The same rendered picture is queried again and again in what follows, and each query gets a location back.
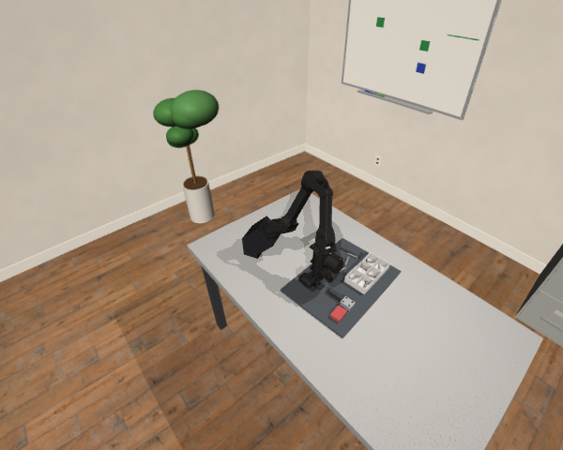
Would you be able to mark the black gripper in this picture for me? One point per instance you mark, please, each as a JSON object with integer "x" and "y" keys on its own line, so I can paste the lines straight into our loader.
{"x": 309, "y": 279}

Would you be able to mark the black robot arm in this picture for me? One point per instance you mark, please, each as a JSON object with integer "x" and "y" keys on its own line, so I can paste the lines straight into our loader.
{"x": 325, "y": 235}

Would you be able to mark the red block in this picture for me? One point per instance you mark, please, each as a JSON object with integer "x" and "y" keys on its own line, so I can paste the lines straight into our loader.
{"x": 338, "y": 313}

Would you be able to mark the dark grey flat bar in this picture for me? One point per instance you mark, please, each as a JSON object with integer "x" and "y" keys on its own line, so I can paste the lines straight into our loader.
{"x": 335, "y": 294}

